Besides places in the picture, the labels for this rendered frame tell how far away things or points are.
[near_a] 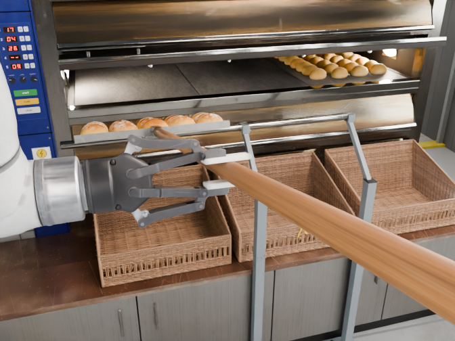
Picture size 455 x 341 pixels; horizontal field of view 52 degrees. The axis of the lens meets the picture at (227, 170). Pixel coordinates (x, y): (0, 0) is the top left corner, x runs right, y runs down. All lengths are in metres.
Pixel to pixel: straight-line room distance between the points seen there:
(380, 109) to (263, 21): 0.84
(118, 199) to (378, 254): 0.43
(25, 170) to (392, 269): 0.47
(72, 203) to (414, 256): 0.45
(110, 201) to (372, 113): 2.13
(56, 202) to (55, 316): 1.43
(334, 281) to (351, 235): 1.96
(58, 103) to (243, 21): 0.89
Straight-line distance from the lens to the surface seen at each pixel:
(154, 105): 2.19
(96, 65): 1.98
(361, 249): 0.33
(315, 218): 0.39
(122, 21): 2.11
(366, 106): 2.62
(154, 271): 2.04
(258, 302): 2.11
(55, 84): 2.15
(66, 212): 0.64
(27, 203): 0.63
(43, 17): 2.10
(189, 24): 2.14
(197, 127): 1.70
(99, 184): 0.63
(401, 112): 2.74
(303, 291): 2.25
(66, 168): 0.64
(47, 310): 2.01
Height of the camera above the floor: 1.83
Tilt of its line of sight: 26 degrees down
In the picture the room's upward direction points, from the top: straight up
